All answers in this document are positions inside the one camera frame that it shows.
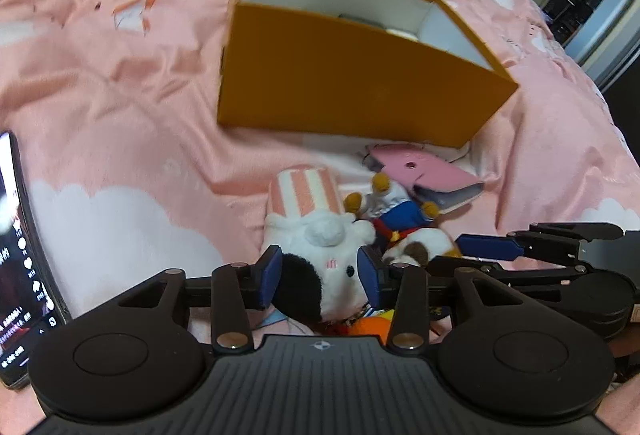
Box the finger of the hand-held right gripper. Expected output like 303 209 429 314
455 221 627 267
429 255 589 288

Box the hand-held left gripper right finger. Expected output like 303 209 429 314
356 245 522 351

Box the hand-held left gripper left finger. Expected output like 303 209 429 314
117 244 284 352

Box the white bunny plush striped hat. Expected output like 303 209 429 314
262 168 376 323

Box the crocheted orange fruit ornament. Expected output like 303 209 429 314
335 310 396 338

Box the duck plush blue outfit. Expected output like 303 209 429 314
342 172 463 266

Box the pink card wallet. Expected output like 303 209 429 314
362 142 486 216

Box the orange cardboard box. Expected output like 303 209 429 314
216 0 521 151

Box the black smartphone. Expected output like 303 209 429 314
0 130 71 388

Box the grey sliding door frame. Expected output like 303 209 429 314
565 0 640 86

